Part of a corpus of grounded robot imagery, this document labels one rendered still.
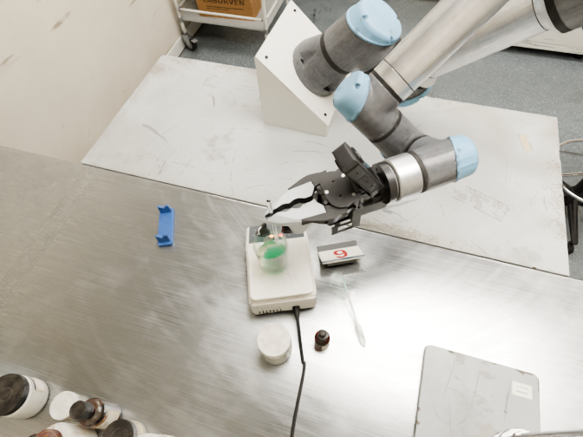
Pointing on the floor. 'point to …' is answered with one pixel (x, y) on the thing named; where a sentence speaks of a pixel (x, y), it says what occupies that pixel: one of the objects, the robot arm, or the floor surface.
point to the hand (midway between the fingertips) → (272, 213)
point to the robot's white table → (533, 255)
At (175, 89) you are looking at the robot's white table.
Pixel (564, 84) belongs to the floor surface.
